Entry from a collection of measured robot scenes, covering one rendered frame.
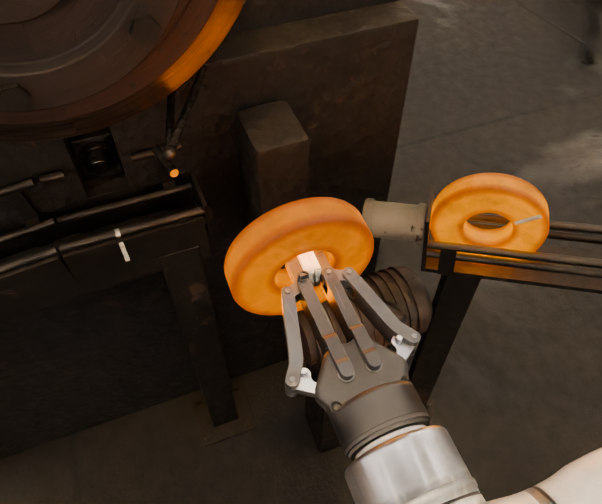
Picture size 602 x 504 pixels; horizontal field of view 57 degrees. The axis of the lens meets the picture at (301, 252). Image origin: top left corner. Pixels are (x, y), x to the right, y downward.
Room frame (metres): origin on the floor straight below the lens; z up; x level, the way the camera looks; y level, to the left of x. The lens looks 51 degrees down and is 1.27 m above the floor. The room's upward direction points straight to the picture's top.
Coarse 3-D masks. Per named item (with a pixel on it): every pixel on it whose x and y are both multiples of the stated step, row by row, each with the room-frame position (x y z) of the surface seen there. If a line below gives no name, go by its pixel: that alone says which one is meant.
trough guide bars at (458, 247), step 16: (480, 224) 0.54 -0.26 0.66; (560, 224) 0.51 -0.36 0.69; (576, 224) 0.51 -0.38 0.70; (432, 240) 0.50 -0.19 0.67; (576, 240) 0.50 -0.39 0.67; (592, 240) 0.50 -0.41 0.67; (432, 256) 0.49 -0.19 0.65; (448, 256) 0.48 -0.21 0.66; (464, 256) 0.48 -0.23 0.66; (480, 256) 0.48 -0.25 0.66; (512, 256) 0.46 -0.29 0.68; (528, 256) 0.46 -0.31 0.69; (544, 256) 0.46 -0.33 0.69; (560, 256) 0.46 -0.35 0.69; (448, 272) 0.48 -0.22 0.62; (560, 272) 0.45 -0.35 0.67; (576, 272) 0.44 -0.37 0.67; (592, 272) 0.44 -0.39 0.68
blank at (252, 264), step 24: (264, 216) 0.34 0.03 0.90; (288, 216) 0.34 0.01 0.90; (312, 216) 0.34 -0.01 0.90; (336, 216) 0.34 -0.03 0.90; (360, 216) 0.37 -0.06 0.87; (240, 240) 0.33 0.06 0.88; (264, 240) 0.32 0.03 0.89; (288, 240) 0.32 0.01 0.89; (312, 240) 0.33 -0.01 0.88; (336, 240) 0.34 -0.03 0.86; (360, 240) 0.35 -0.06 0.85; (240, 264) 0.31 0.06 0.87; (264, 264) 0.31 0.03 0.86; (336, 264) 0.34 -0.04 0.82; (360, 264) 0.35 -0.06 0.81; (240, 288) 0.31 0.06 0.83; (264, 288) 0.32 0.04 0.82; (264, 312) 0.32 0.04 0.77
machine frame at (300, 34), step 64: (256, 0) 0.71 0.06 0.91; (320, 0) 0.74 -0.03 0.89; (384, 0) 0.78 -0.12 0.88; (256, 64) 0.65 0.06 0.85; (320, 64) 0.69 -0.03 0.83; (384, 64) 0.72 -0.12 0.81; (128, 128) 0.59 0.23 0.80; (192, 128) 0.62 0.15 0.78; (320, 128) 0.69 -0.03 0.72; (384, 128) 0.73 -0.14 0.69; (64, 192) 0.55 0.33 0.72; (128, 192) 0.58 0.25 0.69; (192, 192) 0.61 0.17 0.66; (320, 192) 0.69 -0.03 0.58; (384, 192) 0.74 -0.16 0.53; (0, 256) 0.50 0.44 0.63; (64, 320) 0.51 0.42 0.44; (128, 320) 0.55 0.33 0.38; (256, 320) 0.64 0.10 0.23; (0, 384) 0.46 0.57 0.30; (64, 384) 0.49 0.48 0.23; (128, 384) 0.53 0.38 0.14; (192, 384) 0.57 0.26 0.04; (0, 448) 0.42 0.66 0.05
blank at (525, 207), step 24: (456, 192) 0.51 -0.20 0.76; (480, 192) 0.50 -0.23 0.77; (504, 192) 0.49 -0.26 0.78; (528, 192) 0.49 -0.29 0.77; (432, 216) 0.51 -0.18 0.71; (456, 216) 0.50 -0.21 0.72; (504, 216) 0.49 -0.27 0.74; (528, 216) 0.48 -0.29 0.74; (456, 240) 0.50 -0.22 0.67; (480, 240) 0.50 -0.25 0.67; (504, 240) 0.49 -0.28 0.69; (528, 240) 0.48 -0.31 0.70
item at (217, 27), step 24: (240, 0) 0.55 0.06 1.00; (216, 24) 0.54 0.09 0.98; (192, 48) 0.53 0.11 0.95; (216, 48) 0.54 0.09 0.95; (168, 72) 0.52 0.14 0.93; (192, 72) 0.53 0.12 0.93; (144, 96) 0.50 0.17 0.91; (72, 120) 0.48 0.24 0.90; (96, 120) 0.48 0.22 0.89; (120, 120) 0.49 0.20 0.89
